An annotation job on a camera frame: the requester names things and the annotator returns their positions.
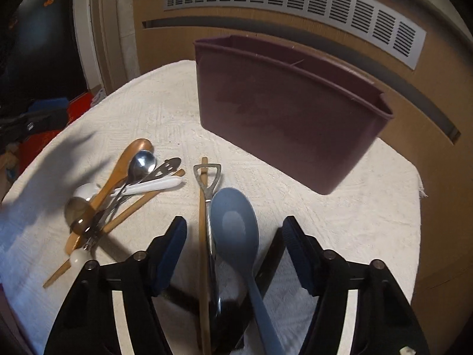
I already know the wooden spoon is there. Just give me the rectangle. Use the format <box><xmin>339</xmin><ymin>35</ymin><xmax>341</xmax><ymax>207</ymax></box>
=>
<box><xmin>65</xmin><ymin>139</ymin><xmax>154</xmax><ymax>255</ymax></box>

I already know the grey ventilation grille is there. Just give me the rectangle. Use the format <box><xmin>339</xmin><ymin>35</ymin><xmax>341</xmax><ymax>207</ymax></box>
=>
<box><xmin>163</xmin><ymin>0</ymin><xmax>427</xmax><ymax>70</ymax></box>

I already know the white textured table cloth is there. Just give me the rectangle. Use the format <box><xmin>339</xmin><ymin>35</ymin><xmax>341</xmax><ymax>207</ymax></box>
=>
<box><xmin>1</xmin><ymin>60</ymin><xmax>422</xmax><ymax>354</ymax></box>

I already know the blue plastic serving spoon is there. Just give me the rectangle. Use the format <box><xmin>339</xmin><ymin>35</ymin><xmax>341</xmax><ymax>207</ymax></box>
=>
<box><xmin>210</xmin><ymin>188</ymin><xmax>284</xmax><ymax>354</ymax></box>

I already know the wooden chopstick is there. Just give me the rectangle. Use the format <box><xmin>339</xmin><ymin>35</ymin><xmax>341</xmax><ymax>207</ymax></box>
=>
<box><xmin>198</xmin><ymin>156</ymin><xmax>213</xmax><ymax>355</ymax></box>
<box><xmin>43</xmin><ymin>169</ymin><xmax>186</xmax><ymax>288</ymax></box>

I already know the white ceramic spoon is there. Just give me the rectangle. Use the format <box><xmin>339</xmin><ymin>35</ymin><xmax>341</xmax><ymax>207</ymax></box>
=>
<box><xmin>72</xmin><ymin>175</ymin><xmax>183</xmax><ymax>201</ymax></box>

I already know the maroon plastic utensil holder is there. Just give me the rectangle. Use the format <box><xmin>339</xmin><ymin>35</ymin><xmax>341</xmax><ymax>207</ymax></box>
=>
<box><xmin>194</xmin><ymin>35</ymin><xmax>393</xmax><ymax>195</ymax></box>

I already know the white knob utensil handle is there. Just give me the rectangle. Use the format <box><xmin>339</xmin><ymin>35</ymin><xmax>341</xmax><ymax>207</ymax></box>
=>
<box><xmin>69</xmin><ymin>248</ymin><xmax>91</xmax><ymax>270</ymax></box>

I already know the slotted steel peeler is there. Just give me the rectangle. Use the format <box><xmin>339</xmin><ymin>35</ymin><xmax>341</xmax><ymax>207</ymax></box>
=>
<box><xmin>140</xmin><ymin>157</ymin><xmax>181</xmax><ymax>183</ymax></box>

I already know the dark metal spoon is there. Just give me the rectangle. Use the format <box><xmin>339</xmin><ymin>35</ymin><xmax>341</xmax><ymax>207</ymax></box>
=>
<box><xmin>64</xmin><ymin>196</ymin><xmax>96</xmax><ymax>237</ymax></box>

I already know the steel bottle opener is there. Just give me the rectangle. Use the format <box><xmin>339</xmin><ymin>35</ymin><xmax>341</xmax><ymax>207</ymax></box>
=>
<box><xmin>193</xmin><ymin>157</ymin><xmax>221</xmax><ymax>317</ymax></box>

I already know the shiny steel spoon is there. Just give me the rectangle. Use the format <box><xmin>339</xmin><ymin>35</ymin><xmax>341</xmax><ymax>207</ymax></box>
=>
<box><xmin>83</xmin><ymin>150</ymin><xmax>157</xmax><ymax>248</ymax></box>

